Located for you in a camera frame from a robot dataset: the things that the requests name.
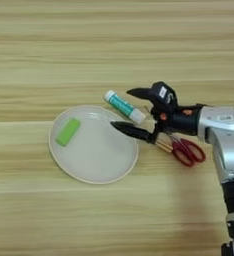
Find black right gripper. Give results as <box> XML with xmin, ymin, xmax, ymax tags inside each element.
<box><xmin>109</xmin><ymin>86</ymin><xmax>204</xmax><ymax>145</ymax></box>

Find red-handled scissors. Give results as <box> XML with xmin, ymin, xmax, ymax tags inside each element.
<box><xmin>142</xmin><ymin>105</ymin><xmax>207</xmax><ymax>168</ymax></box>

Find green and white glue stick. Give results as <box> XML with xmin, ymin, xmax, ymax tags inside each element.
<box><xmin>103</xmin><ymin>89</ymin><xmax>147</xmax><ymax>126</ymax></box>

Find black box with white label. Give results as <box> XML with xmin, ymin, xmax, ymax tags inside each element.
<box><xmin>148</xmin><ymin>81</ymin><xmax>179</xmax><ymax>114</ymax></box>

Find round white plate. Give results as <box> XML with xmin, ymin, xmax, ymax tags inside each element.
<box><xmin>48</xmin><ymin>104</ymin><xmax>140</xmax><ymax>185</ymax></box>

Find green eraser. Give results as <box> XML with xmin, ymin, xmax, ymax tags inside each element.
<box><xmin>55</xmin><ymin>117</ymin><xmax>82</xmax><ymax>148</ymax></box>

